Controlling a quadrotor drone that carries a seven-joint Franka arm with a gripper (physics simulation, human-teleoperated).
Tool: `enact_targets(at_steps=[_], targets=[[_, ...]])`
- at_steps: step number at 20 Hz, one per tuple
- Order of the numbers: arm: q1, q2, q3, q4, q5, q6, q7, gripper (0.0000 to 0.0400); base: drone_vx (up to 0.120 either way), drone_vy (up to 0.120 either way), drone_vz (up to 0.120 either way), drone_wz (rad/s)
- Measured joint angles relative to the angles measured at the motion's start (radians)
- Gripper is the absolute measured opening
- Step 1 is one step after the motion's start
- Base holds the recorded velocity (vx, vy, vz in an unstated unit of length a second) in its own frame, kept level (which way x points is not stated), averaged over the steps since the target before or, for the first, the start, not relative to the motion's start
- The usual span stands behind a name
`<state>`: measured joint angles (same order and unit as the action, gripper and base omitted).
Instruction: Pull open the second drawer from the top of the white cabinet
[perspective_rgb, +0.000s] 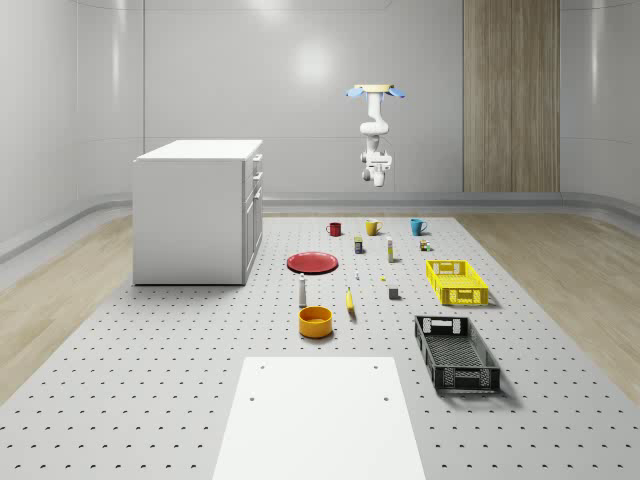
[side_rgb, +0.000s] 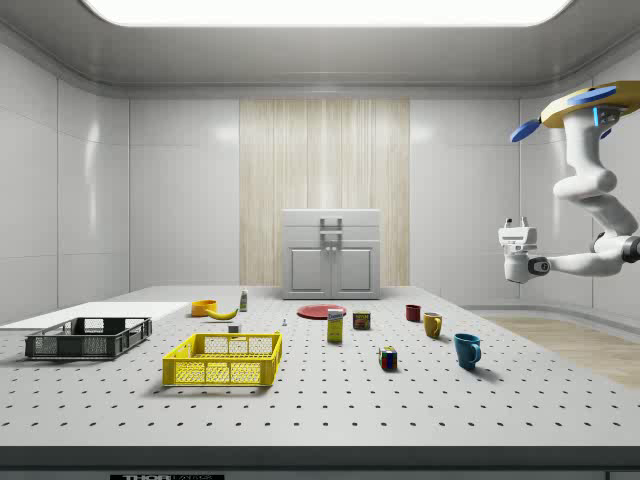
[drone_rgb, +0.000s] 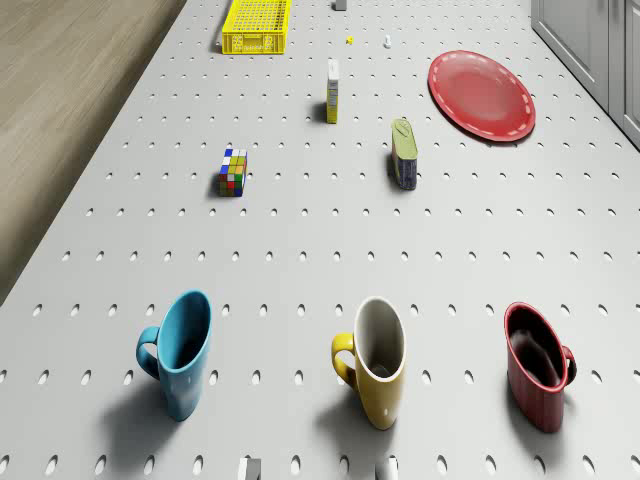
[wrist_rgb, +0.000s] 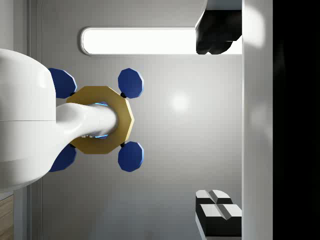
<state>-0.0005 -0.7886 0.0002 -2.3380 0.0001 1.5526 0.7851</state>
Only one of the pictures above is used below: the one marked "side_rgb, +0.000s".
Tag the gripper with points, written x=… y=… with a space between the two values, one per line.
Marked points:
x=518 y=236

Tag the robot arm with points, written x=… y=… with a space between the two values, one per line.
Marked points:
x=582 y=150

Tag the yellow mug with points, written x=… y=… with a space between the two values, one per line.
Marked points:
x=431 y=325

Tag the blue mug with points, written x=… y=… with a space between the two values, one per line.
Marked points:
x=465 y=350

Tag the red mug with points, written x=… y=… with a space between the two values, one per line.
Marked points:
x=412 y=313

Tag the white cabinet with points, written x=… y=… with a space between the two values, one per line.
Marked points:
x=350 y=270

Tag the flat-sided can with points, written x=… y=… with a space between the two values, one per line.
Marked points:
x=361 y=321

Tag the puzzle cube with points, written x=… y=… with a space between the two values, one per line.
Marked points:
x=388 y=358

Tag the yellow and white box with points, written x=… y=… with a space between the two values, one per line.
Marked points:
x=335 y=327

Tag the red plate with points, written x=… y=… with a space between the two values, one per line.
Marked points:
x=315 y=312

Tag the small white bottle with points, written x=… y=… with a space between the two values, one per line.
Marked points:
x=243 y=301

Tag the grey cube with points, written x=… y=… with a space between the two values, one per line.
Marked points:
x=234 y=328

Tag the banana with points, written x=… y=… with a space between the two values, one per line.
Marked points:
x=222 y=315

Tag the yellow bowl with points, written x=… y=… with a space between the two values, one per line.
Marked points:
x=200 y=310

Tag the yellow basket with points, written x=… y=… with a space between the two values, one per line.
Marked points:
x=172 y=370

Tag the dark grey basket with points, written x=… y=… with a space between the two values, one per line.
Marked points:
x=122 y=344

